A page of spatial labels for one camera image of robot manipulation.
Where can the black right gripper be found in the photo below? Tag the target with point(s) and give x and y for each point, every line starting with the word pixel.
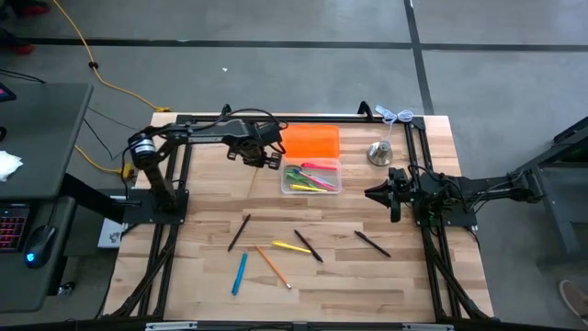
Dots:
pixel 399 193

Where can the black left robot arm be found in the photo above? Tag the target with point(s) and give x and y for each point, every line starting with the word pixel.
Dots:
pixel 156 184

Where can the orange pencil with eraser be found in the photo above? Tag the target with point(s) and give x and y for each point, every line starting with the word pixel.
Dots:
pixel 273 266

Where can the black office desk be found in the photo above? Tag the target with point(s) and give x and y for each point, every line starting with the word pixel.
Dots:
pixel 41 128

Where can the black pen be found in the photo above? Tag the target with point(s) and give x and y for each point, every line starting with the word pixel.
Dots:
pixel 308 246
pixel 372 243

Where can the dark brown pencil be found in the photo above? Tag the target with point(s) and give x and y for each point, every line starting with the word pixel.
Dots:
pixel 239 232

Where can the pink pen blue tip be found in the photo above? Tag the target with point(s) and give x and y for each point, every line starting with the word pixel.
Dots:
pixel 317 180

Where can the black aluminium table frame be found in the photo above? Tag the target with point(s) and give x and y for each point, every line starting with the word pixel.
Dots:
pixel 340 119

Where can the yellow pen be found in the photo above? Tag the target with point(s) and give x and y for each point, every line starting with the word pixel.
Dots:
pixel 305 187

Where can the black computer mouse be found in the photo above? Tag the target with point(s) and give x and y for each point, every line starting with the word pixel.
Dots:
pixel 39 243

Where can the black device pink screen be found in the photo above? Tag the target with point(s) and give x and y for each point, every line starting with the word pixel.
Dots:
pixel 5 93

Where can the yellow highlighter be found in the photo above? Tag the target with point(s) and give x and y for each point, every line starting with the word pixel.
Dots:
pixel 289 247

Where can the pink marker pen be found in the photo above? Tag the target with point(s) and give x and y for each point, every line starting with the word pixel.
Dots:
pixel 319 167

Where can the white crumpled tissue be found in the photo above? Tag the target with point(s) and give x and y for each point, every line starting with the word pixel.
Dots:
pixel 8 165

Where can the clear pencil box orange lid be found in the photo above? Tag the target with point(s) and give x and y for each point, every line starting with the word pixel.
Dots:
pixel 312 142

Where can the backlit computer keyboard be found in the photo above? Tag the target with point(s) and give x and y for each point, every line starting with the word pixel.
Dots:
pixel 14 227

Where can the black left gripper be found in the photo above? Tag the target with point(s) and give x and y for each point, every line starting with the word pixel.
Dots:
pixel 257 142

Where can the black metal cart frame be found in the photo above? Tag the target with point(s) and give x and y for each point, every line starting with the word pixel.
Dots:
pixel 565 257

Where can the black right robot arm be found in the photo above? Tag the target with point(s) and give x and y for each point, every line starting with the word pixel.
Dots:
pixel 482 188

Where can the thin yellow wooden pencil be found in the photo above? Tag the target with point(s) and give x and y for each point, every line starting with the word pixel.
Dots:
pixel 254 184

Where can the silver metal bracket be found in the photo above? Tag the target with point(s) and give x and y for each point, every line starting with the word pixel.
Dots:
pixel 170 326
pixel 427 327

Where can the white printed box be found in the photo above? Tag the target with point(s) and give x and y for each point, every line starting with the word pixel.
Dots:
pixel 110 234

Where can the silver desk caster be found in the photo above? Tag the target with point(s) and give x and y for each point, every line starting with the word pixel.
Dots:
pixel 67 288

